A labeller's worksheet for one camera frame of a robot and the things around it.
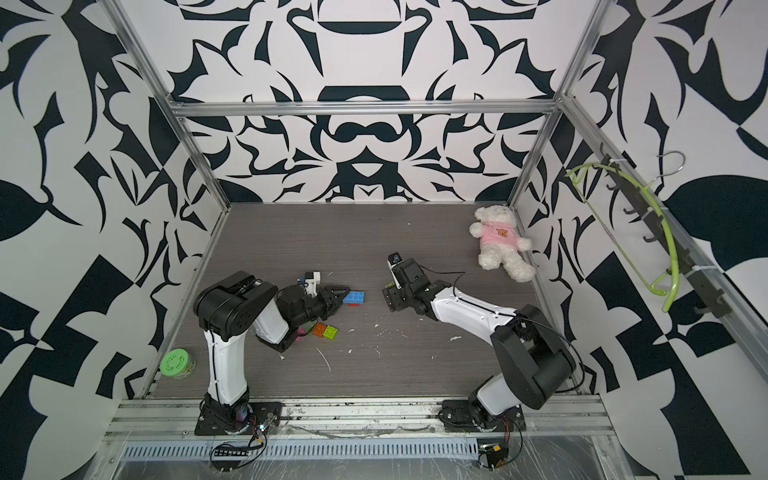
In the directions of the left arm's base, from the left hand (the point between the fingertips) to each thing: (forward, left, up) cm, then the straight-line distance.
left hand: (349, 285), depth 93 cm
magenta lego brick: (-14, +13, 0) cm, 19 cm away
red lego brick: (-4, -1, -4) cm, 6 cm away
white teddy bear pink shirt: (+12, -49, +3) cm, 51 cm away
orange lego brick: (-12, +8, -3) cm, 15 cm away
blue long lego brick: (-3, -2, -1) cm, 4 cm away
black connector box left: (-40, +27, -8) cm, 49 cm away
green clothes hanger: (+17, -65, +27) cm, 73 cm away
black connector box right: (-43, -35, -6) cm, 56 cm away
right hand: (-1, -15, +2) cm, 15 cm away
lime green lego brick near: (-13, +5, -3) cm, 14 cm away
